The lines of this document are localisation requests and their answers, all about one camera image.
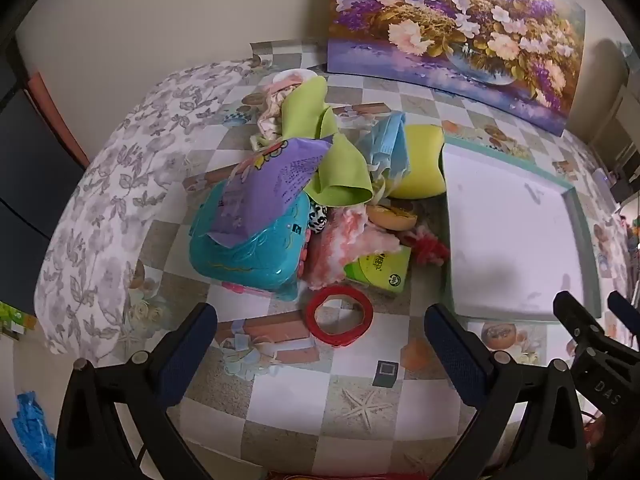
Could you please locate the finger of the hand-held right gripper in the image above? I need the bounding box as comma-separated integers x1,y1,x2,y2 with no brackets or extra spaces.
552,291,608,348
607,291,640,343

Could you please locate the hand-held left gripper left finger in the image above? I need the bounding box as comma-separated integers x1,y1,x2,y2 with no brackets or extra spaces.
56,302,219,480

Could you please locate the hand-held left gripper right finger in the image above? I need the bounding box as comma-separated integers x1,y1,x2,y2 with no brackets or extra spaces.
424,303,586,480

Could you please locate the white tray with green rim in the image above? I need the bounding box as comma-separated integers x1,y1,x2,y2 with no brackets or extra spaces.
440,137,601,321

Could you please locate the teal plastic toy case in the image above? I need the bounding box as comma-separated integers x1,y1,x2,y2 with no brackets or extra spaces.
189,180,313,303

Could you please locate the red yarn tassel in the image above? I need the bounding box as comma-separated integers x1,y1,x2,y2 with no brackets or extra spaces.
407,227,451,266

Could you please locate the green tissue pack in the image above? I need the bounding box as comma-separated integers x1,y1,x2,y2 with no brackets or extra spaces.
344,246,412,296

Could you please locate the red ring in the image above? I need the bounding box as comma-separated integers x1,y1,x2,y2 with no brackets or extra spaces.
306,285,375,347

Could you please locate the pink striped fluffy cloth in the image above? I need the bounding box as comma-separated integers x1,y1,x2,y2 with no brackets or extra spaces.
306,205,401,291

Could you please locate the leopard print scrunchie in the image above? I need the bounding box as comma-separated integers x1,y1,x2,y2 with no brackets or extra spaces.
307,202,331,235

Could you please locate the purple plastic packet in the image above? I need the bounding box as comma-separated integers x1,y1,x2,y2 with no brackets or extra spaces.
207,136,333,248

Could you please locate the yellow sponge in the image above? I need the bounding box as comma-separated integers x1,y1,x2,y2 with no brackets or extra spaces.
387,124,447,200

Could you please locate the lime green cloth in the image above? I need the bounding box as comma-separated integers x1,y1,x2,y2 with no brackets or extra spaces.
282,76,376,207

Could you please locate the blue face mask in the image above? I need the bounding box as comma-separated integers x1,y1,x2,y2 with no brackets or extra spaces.
357,112,413,178

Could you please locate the pink fabric scrunchie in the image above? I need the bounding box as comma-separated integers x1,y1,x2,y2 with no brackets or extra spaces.
250,71,318,151

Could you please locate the checkered printed tablecloth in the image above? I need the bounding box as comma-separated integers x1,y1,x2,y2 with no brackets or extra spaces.
125,40,631,480

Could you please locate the blue glove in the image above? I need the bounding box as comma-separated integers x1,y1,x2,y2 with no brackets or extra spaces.
12,392,56,478

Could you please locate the green poster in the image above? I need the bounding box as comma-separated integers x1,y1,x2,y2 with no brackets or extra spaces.
0,302,38,336

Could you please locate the grey floral cloth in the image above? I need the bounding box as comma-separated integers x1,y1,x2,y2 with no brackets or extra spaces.
34,57,261,356

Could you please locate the dark cabinet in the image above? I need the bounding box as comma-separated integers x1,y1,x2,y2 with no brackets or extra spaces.
0,45,88,318

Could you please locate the flower painting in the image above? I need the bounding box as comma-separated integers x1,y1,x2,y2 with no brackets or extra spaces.
327,0,587,136

